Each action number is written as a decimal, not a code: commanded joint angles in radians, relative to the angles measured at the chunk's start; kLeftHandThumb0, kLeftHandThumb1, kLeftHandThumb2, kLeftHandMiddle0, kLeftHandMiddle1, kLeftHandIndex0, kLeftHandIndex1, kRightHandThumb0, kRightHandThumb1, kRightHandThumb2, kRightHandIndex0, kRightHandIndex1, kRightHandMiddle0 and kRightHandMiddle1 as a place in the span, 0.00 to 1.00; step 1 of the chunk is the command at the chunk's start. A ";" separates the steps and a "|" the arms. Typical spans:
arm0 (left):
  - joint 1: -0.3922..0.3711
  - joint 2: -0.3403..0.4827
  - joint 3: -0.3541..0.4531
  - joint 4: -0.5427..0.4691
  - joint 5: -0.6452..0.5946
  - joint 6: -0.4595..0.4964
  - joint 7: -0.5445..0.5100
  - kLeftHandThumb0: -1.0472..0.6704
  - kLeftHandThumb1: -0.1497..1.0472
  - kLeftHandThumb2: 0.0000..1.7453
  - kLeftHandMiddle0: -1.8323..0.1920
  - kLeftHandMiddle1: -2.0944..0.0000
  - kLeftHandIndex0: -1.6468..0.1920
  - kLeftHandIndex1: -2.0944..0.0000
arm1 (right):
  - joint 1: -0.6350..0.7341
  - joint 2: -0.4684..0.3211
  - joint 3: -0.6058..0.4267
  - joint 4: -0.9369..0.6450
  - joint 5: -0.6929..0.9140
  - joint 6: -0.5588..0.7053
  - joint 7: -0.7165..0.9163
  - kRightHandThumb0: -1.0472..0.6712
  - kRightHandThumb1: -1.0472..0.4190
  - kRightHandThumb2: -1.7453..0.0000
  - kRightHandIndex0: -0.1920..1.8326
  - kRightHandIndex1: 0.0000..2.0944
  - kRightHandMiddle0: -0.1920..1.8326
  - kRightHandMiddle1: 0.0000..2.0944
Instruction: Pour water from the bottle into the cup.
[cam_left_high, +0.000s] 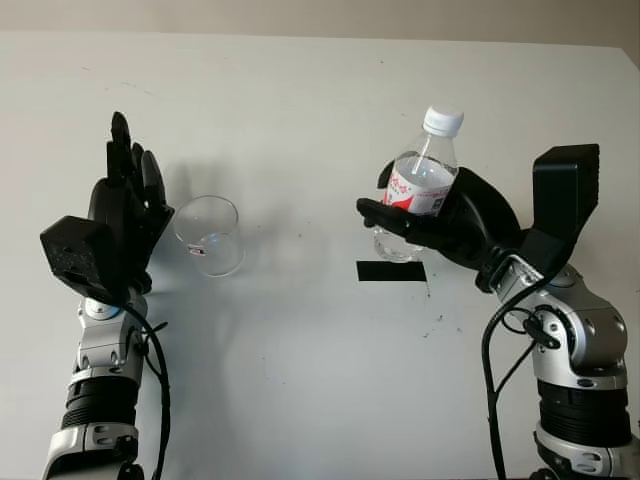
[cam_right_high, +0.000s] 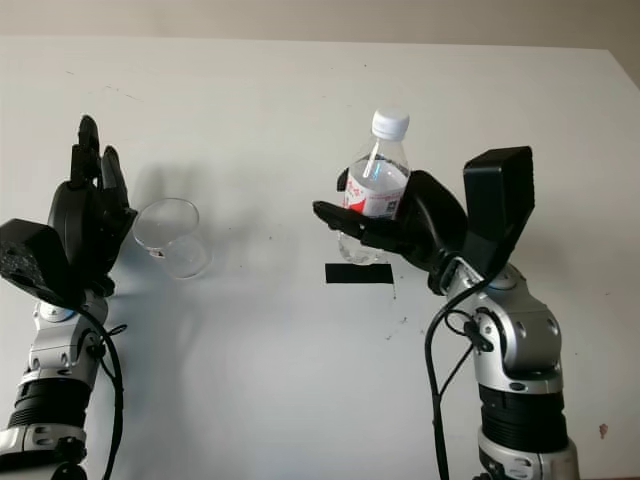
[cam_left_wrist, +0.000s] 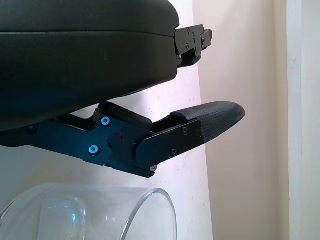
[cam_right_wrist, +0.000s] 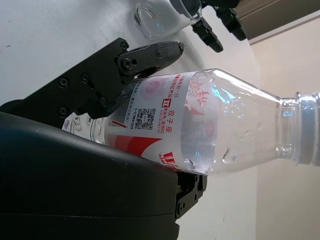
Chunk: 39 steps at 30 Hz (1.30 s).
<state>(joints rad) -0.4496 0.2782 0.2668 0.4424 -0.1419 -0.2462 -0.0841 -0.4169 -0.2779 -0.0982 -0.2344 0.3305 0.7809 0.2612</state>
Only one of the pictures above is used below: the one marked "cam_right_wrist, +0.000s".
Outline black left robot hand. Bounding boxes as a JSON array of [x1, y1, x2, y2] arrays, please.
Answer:
[[169, 0, 249, 54]]

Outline clear plastic water bottle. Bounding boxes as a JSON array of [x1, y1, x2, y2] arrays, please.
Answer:
[[61, 67, 320, 176]]

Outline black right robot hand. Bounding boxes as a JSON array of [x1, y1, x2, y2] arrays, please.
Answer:
[[0, 37, 209, 240]]

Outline clear plastic cup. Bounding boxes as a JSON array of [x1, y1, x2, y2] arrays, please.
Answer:
[[131, 0, 204, 42]]

